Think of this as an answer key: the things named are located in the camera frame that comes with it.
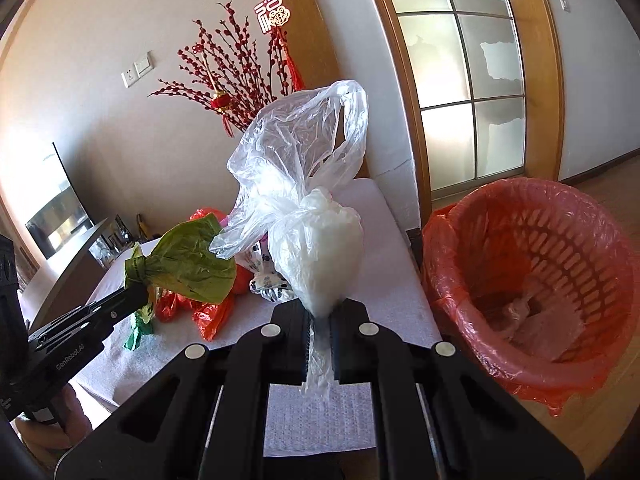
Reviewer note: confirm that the red plastic basket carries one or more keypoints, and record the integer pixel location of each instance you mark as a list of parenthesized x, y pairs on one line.
[(545, 240)]

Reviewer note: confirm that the pink plastic colander basket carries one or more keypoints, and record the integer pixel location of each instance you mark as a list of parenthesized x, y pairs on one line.
[(440, 280)]

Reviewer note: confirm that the small white door-side switch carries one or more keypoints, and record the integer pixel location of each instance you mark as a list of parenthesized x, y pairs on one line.
[(565, 4)]

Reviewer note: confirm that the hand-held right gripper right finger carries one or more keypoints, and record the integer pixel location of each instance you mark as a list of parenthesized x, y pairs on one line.
[(337, 347)]

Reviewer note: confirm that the white dark-printed plastic bag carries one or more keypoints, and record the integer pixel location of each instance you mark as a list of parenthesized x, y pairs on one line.
[(265, 280)]

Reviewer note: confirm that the small red lantern ornament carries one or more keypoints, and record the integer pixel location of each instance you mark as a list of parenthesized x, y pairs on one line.
[(218, 101)]

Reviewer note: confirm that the red berry branches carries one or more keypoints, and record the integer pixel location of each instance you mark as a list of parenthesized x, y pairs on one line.
[(235, 65)]

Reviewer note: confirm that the white wall socket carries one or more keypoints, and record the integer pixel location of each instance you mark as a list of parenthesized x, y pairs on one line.
[(129, 78)]

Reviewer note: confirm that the white wall switch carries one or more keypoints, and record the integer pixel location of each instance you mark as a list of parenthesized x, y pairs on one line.
[(144, 64)]

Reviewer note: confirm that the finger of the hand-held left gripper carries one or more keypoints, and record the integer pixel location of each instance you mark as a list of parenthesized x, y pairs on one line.
[(120, 302)]

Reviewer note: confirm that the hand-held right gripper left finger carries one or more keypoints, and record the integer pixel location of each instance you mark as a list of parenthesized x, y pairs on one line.
[(300, 345)]

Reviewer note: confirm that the frosted glass door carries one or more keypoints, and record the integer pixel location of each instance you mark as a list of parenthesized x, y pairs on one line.
[(450, 60)]

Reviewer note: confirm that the red character tassel ornament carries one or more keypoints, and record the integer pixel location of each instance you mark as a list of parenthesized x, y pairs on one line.
[(272, 15)]

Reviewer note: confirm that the white table cover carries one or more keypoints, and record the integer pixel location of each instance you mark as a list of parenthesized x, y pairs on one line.
[(395, 260)]

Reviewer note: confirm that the wooden door frame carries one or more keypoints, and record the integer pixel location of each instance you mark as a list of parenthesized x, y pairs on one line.
[(542, 85)]

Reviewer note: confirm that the crumpled white paper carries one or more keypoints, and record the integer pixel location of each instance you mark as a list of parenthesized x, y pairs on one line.
[(537, 322)]

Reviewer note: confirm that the person's left hand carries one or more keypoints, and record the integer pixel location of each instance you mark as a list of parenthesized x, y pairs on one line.
[(50, 442)]

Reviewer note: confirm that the grey television cabinet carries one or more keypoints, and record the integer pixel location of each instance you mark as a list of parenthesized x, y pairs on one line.
[(70, 265)]

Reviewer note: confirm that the red knotted plastic bag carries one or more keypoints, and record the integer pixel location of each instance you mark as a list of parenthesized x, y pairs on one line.
[(202, 216)]

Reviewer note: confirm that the flat screen television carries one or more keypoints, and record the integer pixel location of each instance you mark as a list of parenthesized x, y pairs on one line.
[(57, 205)]

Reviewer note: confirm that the green plastic bag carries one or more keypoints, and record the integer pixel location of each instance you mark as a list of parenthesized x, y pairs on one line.
[(190, 260)]

